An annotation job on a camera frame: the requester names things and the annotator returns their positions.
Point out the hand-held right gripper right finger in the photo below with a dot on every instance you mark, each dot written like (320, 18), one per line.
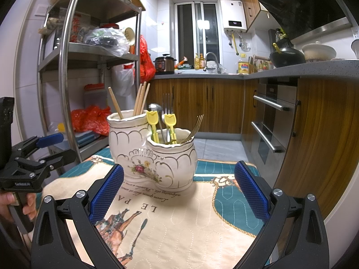
(252, 193)

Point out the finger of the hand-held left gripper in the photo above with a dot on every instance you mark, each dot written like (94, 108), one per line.
(64, 157)
(52, 139)

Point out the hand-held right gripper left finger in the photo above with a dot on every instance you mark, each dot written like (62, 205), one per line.
(108, 193)

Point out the white ceramic double holder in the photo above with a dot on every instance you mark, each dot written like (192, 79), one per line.
(168, 168)

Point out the wooden chopstick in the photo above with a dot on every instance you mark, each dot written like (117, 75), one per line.
(143, 95)
(140, 101)
(137, 99)
(146, 95)
(115, 103)

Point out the gold fork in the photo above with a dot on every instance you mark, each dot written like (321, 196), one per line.
(195, 130)

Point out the green plastic tulip stick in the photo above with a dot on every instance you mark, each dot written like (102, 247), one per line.
(151, 117)

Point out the yellow plastic tulip stick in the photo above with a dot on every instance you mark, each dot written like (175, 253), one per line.
(169, 120)

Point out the silver flower spoon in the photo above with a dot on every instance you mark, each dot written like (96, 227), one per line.
(154, 107)

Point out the silver fork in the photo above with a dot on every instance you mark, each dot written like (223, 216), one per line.
(167, 106)

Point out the person's left hand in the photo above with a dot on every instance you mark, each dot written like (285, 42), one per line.
(30, 206)

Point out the small yellow object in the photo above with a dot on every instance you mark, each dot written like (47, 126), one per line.
(61, 127)

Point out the dark blue tray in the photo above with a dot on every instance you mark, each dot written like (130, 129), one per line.
(87, 137)

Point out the crumpled red plastic bag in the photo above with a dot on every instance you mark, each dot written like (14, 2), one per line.
(89, 120)

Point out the plastic container with red lid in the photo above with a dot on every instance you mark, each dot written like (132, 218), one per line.
(95, 98)

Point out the built-in steel oven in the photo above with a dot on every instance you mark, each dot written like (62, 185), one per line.
(269, 134)

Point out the printed teal and beige placemat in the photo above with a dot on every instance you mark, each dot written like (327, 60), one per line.
(182, 229)

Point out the hanging white plastic bag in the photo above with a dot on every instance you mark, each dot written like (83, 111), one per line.
(123, 81)

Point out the wooden lower cabinets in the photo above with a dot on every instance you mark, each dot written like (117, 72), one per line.
(224, 103)

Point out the stainless steel shelf rack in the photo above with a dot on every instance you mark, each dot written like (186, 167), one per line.
(84, 47)

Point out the clear plastic bag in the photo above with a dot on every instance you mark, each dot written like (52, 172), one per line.
(106, 42)

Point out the red printed box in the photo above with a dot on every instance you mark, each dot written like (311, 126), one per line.
(80, 28)

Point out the hanging red plastic bag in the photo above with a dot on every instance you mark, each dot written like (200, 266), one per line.
(145, 64)

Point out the cooking oil bottle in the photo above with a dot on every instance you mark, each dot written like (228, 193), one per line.
(243, 67)

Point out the row of condiment bottles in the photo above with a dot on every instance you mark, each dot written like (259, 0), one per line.
(260, 66)

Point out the cream plastic strainer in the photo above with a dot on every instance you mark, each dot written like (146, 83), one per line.
(129, 35)

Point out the grey kitchen countertop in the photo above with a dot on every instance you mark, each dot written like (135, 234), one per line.
(308, 71)

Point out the dark red pressure cooker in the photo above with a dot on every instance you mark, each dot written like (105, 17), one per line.
(165, 65)

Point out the yellow soap bottle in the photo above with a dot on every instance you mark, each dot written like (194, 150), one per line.
(202, 63)
(197, 63)

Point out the black wok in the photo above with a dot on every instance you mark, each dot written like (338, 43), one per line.
(286, 57)

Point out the chrome faucet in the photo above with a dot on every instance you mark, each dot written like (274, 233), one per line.
(211, 53)

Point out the yellow spatula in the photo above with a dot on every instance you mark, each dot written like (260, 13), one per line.
(276, 47)

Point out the orange kitchen tool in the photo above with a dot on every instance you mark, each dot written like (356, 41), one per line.
(183, 61)

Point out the white clay pot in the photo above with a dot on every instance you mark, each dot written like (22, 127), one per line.
(318, 53)

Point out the sliding window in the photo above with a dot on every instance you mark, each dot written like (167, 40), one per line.
(188, 33)

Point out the white water heater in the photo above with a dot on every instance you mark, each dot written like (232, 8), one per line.
(232, 14)

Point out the wooden upper cabinet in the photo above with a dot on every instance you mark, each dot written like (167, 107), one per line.
(249, 2)

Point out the black range hood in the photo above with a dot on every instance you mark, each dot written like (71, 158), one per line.
(303, 8)

